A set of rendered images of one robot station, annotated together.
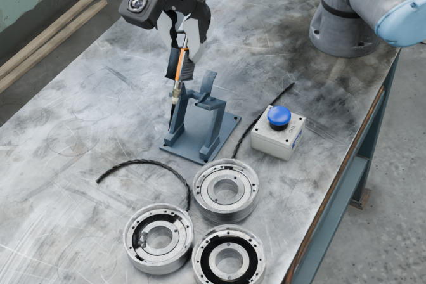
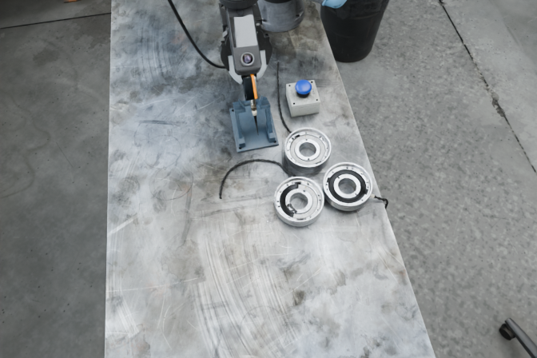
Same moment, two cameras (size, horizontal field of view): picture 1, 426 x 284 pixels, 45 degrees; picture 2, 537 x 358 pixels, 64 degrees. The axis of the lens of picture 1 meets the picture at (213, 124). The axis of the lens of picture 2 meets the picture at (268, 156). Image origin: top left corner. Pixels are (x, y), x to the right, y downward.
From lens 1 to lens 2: 45 cm
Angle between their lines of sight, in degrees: 27
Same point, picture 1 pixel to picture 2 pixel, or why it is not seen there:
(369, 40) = (301, 10)
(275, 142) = (310, 105)
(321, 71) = (286, 45)
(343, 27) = (285, 9)
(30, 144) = (145, 206)
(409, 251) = not seen: hidden behind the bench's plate
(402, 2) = not seen: outside the picture
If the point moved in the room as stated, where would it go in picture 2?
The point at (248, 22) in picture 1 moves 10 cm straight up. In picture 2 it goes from (209, 35) to (204, 6)
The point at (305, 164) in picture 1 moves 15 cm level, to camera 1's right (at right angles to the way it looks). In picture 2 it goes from (329, 108) to (367, 75)
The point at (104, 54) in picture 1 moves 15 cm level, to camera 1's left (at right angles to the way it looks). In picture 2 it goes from (128, 113) to (76, 149)
